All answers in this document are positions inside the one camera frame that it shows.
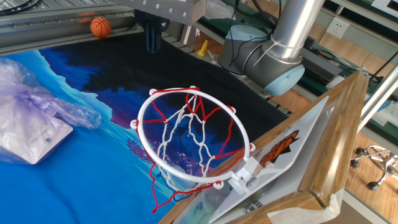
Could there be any silver Schunk gripper body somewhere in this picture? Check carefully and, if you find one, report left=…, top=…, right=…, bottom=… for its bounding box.
left=114, top=0, right=208, bottom=26

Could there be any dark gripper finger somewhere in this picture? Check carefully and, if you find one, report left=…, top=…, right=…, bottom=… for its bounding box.
left=134, top=9, right=154, bottom=53
left=152, top=15, right=170, bottom=52

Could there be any small orange basketball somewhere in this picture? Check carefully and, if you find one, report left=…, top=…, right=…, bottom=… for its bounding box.
left=90, top=16, right=112, bottom=39

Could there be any yellow plastic object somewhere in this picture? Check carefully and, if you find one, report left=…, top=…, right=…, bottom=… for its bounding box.
left=197, top=39, right=209, bottom=57

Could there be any clear plastic bag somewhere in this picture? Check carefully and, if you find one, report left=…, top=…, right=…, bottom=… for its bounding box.
left=205, top=0, right=237, bottom=21

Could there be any purple plastic bag with box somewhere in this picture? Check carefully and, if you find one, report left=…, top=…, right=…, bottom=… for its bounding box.
left=0, top=57, right=103, bottom=165

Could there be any white hoop with net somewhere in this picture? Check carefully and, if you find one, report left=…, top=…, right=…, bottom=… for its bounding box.
left=129, top=85, right=256, bottom=215

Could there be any blue landscape print cloth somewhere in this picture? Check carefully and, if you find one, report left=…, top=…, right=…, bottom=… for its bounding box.
left=0, top=30, right=289, bottom=224

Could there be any clear acrylic backboard plate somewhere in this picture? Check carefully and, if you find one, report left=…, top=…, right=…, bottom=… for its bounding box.
left=208, top=95, right=330, bottom=223

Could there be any beige masking tape strip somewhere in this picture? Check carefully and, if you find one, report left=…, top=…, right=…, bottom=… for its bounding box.
left=267, top=188, right=345, bottom=224

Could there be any chrome chair base with casters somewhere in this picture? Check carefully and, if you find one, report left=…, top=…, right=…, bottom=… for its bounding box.
left=349, top=144, right=398, bottom=191

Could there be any white cable tie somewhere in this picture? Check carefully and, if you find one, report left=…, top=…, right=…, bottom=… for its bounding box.
left=252, top=34, right=304, bottom=67

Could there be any black cable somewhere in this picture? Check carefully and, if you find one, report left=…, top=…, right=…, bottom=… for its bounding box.
left=0, top=0, right=43, bottom=16

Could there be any white wall power socket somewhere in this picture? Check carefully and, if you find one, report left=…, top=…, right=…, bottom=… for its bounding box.
left=325, top=17, right=351, bottom=40

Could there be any wooden picture frame stand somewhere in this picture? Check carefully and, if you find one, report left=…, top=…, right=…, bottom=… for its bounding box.
left=158, top=70, right=369, bottom=224

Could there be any aluminium frame post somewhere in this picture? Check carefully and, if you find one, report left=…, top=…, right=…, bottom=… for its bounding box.
left=356, top=67, right=398, bottom=133

